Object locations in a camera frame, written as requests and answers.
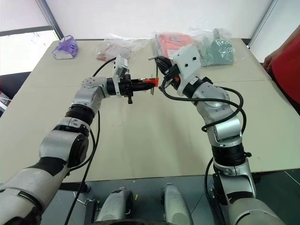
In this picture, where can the grey robot leg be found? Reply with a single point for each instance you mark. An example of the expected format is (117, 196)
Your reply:
(117, 206)
(175, 204)

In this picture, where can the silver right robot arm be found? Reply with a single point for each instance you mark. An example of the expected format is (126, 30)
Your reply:
(222, 122)

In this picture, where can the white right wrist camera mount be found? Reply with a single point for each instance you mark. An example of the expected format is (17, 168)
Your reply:
(187, 61)

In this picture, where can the grey left robot leg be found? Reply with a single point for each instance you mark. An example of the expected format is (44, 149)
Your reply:
(117, 206)

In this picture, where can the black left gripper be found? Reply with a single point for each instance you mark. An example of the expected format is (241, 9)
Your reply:
(125, 86)

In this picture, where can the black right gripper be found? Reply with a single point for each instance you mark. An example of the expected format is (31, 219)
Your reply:
(172, 75)

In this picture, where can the person in red shirt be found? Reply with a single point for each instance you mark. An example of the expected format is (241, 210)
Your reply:
(289, 70)

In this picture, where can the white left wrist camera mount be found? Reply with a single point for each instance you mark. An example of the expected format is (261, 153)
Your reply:
(120, 68)

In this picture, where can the black table crossbar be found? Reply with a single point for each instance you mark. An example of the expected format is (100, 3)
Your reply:
(75, 186)

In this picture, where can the clear bag with red parts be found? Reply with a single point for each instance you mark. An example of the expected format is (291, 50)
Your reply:
(110, 47)

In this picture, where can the plastic bag with green item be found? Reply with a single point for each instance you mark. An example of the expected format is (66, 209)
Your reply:
(218, 51)

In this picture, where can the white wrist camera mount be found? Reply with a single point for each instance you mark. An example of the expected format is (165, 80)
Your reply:
(120, 68)
(187, 61)

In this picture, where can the grey right robot leg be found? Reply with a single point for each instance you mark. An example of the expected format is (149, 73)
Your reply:
(175, 204)

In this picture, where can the grey metal partition post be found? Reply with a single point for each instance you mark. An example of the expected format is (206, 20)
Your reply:
(264, 21)
(49, 16)

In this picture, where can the plastic bag of red booklets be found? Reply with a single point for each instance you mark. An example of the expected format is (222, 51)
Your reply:
(168, 41)

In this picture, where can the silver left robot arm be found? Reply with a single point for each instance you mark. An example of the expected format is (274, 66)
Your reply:
(58, 145)

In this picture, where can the black metal stand frame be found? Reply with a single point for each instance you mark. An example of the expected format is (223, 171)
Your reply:
(91, 211)
(218, 197)

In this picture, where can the red plastic object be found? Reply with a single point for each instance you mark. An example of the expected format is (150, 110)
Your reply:
(152, 81)

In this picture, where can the metal allen key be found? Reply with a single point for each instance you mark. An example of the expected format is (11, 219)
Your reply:
(156, 70)

